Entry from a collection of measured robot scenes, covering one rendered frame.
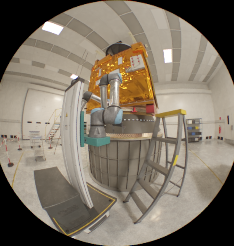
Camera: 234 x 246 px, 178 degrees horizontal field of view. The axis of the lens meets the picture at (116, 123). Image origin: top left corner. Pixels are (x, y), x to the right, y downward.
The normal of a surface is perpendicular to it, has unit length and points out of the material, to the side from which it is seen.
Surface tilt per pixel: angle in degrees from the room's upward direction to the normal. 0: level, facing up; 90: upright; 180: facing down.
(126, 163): 90
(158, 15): 180
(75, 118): 90
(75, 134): 90
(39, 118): 90
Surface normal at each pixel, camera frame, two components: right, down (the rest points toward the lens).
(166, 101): -0.54, -0.04
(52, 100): 0.84, -0.03
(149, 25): 0.00, 1.00
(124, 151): -0.11, -0.05
